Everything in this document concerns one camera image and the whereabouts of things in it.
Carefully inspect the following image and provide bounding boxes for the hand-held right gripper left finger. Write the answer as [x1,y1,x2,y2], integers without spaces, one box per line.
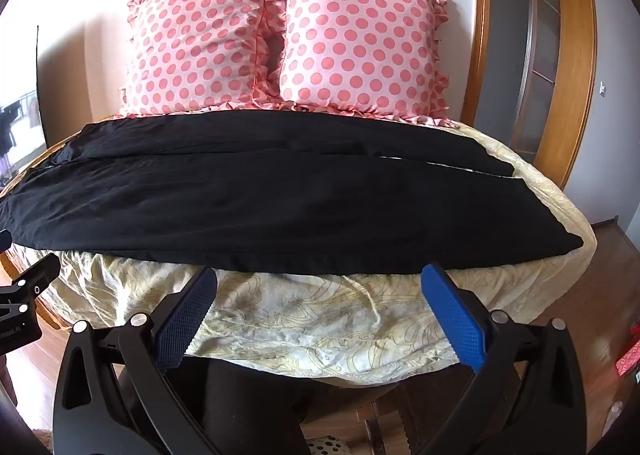
[52,265,221,455]

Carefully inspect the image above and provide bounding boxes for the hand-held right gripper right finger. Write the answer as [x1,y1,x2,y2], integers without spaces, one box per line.
[414,261,591,455]

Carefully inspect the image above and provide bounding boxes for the black pants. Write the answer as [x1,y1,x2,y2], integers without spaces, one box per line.
[0,111,585,276]

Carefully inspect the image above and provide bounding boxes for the window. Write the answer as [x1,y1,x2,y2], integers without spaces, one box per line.
[0,90,49,172]

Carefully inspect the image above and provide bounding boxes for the yellow patterned bed sheet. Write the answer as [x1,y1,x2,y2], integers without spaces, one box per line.
[10,112,598,388]

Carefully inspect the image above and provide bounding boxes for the red box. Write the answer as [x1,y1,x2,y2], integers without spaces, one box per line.
[615,334,640,379]

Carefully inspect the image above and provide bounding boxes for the white dotted slipper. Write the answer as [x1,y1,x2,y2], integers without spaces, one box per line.
[304,434,352,455]

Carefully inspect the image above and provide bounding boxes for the pink polka dot pillow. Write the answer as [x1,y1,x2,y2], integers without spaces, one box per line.
[252,0,451,126]
[119,0,281,116]

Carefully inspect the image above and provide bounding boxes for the grey door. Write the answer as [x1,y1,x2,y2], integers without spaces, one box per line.
[514,0,562,162]

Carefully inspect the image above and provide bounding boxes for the wooden door frame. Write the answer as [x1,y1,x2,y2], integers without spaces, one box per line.
[530,0,599,192]

